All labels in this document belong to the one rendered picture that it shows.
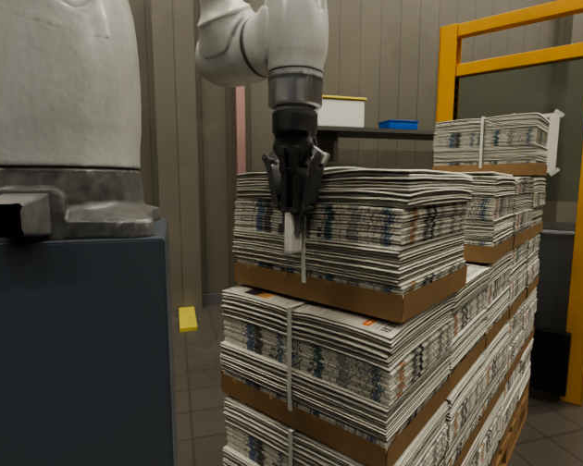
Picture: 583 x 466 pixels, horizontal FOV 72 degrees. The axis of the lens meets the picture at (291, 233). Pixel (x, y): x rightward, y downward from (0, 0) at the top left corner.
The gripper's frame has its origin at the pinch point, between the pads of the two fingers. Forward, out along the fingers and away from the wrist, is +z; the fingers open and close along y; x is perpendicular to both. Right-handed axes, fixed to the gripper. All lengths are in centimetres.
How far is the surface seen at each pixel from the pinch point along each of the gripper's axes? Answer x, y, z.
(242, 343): -0.3, 12.6, 23.1
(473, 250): -57, -14, 8
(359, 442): 0.3, -14.2, 31.9
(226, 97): -175, 214, -80
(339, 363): 0.2, -10.0, 20.3
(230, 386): 0.2, 15.7, 32.8
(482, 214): -58, -16, -2
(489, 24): -168, 14, -89
